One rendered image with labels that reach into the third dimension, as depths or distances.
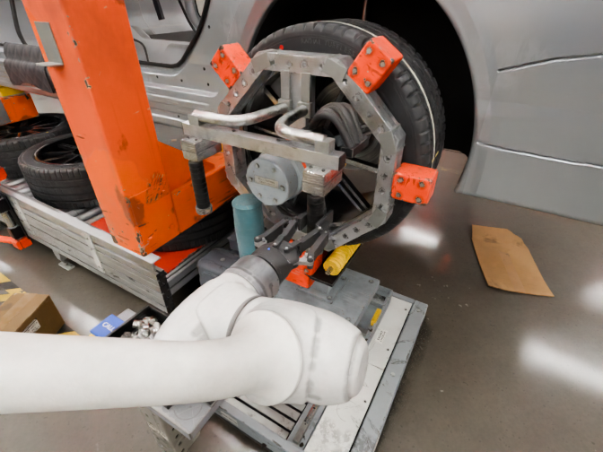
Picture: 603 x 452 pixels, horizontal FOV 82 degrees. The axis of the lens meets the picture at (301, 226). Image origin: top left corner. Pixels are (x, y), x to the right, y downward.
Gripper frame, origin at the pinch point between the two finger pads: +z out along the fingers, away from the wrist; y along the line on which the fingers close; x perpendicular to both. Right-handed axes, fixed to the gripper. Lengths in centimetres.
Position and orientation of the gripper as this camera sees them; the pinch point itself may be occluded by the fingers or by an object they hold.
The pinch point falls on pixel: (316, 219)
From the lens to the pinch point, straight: 75.4
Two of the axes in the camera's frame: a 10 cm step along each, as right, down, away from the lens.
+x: 0.0, -8.3, -5.6
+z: 5.1, -4.8, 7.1
